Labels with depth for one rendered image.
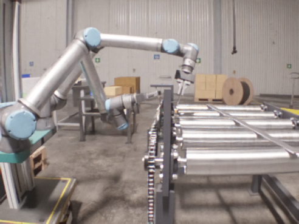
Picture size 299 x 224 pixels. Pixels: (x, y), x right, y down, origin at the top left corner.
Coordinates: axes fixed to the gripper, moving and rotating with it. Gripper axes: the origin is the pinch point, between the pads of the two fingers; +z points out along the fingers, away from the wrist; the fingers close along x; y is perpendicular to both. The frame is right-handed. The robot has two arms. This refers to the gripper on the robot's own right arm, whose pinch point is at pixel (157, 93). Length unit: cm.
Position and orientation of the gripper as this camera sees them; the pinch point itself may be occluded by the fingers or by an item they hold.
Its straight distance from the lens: 144.9
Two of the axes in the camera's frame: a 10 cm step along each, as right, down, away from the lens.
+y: -2.5, -9.7, -0.6
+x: 0.8, -0.9, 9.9
